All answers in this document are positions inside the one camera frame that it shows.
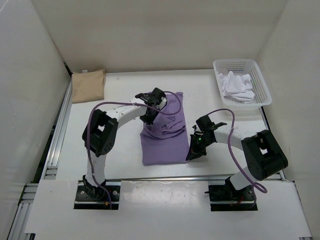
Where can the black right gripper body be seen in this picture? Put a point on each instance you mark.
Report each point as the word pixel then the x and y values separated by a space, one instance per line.
pixel 199 144

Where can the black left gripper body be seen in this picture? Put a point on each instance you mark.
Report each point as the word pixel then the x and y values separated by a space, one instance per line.
pixel 149 118

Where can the purple t shirt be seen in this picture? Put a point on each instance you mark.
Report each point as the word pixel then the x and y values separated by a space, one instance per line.
pixel 165 142

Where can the beige t shirt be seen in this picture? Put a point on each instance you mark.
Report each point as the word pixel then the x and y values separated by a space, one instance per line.
pixel 88 86

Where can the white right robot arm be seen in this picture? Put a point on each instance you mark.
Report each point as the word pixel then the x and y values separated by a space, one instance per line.
pixel 263 155

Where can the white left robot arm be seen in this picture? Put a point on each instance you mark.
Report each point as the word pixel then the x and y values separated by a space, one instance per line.
pixel 99 135

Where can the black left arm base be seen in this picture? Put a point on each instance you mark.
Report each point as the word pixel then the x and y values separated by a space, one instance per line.
pixel 89 197

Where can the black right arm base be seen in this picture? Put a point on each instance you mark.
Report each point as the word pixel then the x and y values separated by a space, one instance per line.
pixel 225 198

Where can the white crumpled cloth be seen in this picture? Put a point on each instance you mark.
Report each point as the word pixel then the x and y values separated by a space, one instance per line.
pixel 237 87

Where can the white plastic basket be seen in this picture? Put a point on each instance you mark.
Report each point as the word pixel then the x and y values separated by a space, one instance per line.
pixel 241 67

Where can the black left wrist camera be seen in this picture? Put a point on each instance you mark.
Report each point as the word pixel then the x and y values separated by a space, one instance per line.
pixel 156 98

